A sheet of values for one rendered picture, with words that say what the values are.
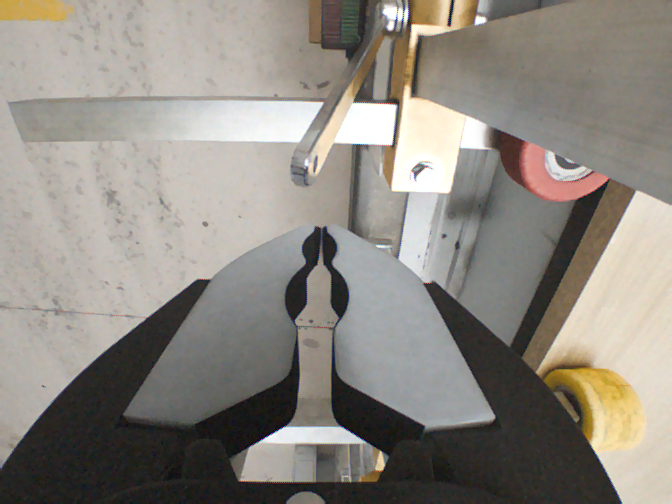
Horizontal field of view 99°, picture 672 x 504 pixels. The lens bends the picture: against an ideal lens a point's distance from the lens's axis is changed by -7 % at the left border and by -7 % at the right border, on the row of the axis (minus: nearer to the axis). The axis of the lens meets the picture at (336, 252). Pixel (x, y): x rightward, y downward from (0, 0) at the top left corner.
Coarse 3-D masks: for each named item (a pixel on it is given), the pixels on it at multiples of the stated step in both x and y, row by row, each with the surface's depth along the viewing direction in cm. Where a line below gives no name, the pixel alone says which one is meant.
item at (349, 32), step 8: (344, 0) 32; (352, 0) 32; (344, 8) 32; (352, 8) 32; (344, 16) 32; (352, 16) 32; (344, 24) 33; (352, 24) 33; (344, 32) 33; (352, 32) 33; (344, 40) 34; (352, 40) 34
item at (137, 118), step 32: (160, 96) 24; (192, 96) 24; (224, 96) 24; (256, 96) 25; (32, 128) 23; (64, 128) 23; (96, 128) 23; (128, 128) 23; (160, 128) 23; (192, 128) 23; (224, 128) 23; (256, 128) 23; (288, 128) 23; (352, 128) 24; (384, 128) 24; (480, 128) 24
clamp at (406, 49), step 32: (416, 0) 19; (448, 0) 19; (416, 32) 19; (416, 64) 20; (416, 96) 21; (416, 128) 23; (448, 128) 23; (384, 160) 28; (416, 160) 24; (448, 160) 24; (448, 192) 25
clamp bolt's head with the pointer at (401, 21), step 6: (402, 0) 21; (378, 6) 20; (402, 6) 20; (378, 12) 20; (402, 12) 20; (402, 18) 21; (396, 24) 21; (402, 24) 21; (396, 30) 21; (402, 30) 21; (402, 36) 21
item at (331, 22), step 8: (328, 0) 31; (336, 0) 32; (328, 8) 32; (336, 8) 32; (328, 16) 32; (336, 16) 32; (328, 24) 33; (336, 24) 33; (328, 32) 33; (336, 32) 33; (328, 40) 33; (336, 40) 33
